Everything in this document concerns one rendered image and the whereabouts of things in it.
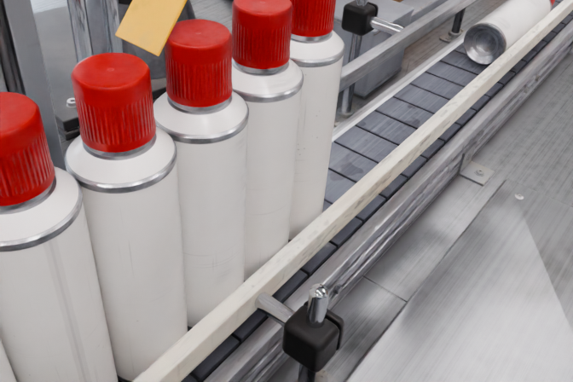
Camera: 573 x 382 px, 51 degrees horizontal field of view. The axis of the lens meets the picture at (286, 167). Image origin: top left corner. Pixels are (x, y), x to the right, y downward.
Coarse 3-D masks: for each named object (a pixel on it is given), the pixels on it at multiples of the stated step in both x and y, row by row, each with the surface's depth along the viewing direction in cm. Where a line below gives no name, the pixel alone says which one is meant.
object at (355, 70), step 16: (448, 0) 67; (464, 0) 67; (432, 16) 63; (448, 16) 65; (400, 32) 59; (416, 32) 60; (384, 48) 56; (400, 48) 58; (352, 64) 53; (368, 64) 54; (352, 80) 53
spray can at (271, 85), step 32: (256, 0) 32; (288, 0) 33; (256, 32) 32; (288, 32) 33; (256, 64) 33; (288, 64) 35; (256, 96) 33; (288, 96) 34; (256, 128) 34; (288, 128) 35; (256, 160) 36; (288, 160) 37; (256, 192) 38; (288, 192) 39; (256, 224) 39; (288, 224) 42; (256, 256) 41
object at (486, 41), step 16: (512, 0) 77; (528, 0) 76; (544, 0) 78; (496, 16) 72; (512, 16) 72; (528, 16) 74; (544, 16) 78; (480, 32) 71; (496, 32) 70; (512, 32) 71; (464, 48) 73; (480, 48) 72; (496, 48) 71; (480, 64) 72
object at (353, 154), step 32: (448, 64) 72; (416, 96) 66; (448, 96) 66; (352, 128) 60; (384, 128) 60; (416, 128) 61; (448, 128) 61; (352, 160) 56; (416, 160) 56; (384, 192) 52; (352, 224) 49; (320, 256) 46; (288, 288) 43; (256, 320) 41; (224, 352) 39
